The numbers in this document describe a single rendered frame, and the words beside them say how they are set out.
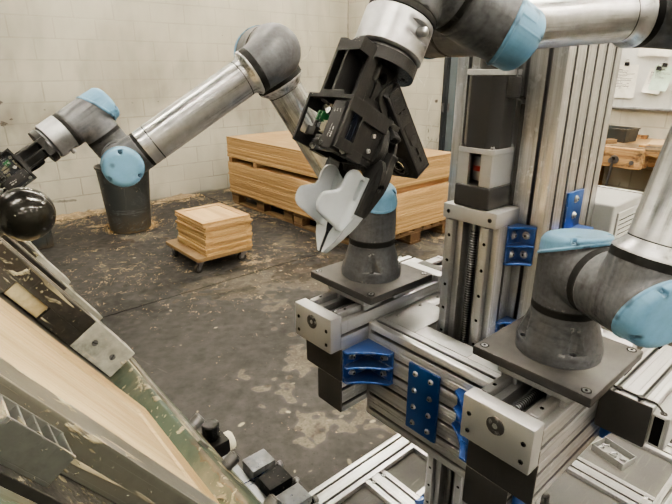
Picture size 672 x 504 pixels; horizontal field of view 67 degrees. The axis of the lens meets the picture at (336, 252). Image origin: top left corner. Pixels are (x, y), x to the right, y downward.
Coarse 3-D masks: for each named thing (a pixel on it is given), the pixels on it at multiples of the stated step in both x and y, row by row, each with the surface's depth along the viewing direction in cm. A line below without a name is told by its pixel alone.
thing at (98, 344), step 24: (0, 240) 92; (0, 264) 93; (24, 264) 95; (0, 288) 94; (48, 288) 99; (48, 312) 100; (72, 312) 103; (72, 336) 105; (96, 336) 108; (96, 360) 109; (120, 360) 113
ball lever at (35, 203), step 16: (16, 192) 34; (32, 192) 35; (0, 208) 34; (16, 208) 34; (32, 208) 34; (48, 208) 35; (0, 224) 34; (16, 224) 34; (32, 224) 34; (48, 224) 35
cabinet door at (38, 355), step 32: (0, 320) 68; (0, 352) 55; (32, 352) 67; (64, 352) 83; (64, 384) 66; (96, 384) 83; (96, 416) 65; (128, 416) 82; (160, 448) 81; (192, 480) 77
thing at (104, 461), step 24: (0, 360) 43; (0, 384) 40; (24, 384) 42; (48, 408) 43; (72, 408) 48; (72, 432) 45; (96, 432) 48; (96, 456) 47; (120, 456) 48; (144, 456) 55; (96, 480) 47; (120, 480) 49; (144, 480) 51; (168, 480) 54
